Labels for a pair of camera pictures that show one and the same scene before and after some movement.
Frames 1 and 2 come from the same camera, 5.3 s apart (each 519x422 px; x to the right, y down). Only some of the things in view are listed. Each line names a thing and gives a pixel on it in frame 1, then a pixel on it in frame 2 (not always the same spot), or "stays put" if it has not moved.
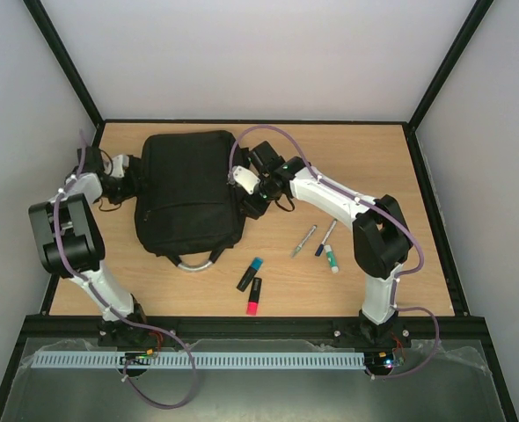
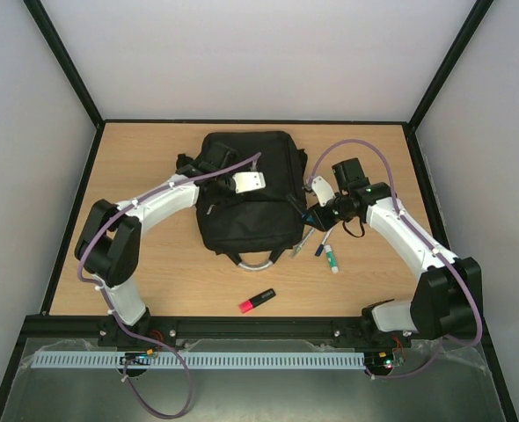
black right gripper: [251, 204] → [322, 215]
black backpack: [189, 196] → [254, 226]
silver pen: [304, 240] stays put
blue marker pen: [322, 244] stays put
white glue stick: [332, 258] stays put
